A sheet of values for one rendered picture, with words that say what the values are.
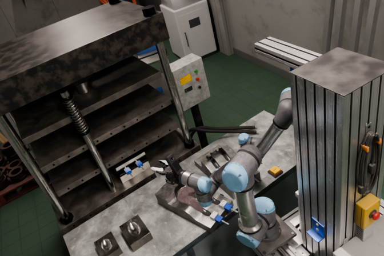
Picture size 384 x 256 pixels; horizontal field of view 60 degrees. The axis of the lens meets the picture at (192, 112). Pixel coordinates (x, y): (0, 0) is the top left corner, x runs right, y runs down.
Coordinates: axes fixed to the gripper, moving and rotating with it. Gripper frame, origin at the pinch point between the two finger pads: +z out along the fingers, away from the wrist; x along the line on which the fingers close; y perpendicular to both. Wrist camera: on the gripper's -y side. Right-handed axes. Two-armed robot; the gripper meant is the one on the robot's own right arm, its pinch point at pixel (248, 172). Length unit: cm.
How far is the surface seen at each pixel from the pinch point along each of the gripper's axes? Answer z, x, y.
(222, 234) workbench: 34.2, -35.4, 4.2
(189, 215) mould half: 5, -51, -3
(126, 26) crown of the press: -107, -25, -72
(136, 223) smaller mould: 5, -82, -24
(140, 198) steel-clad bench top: 13, -68, -50
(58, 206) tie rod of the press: -5, -122, -72
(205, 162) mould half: -0.1, -16.0, -31.2
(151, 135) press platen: -10, -34, -82
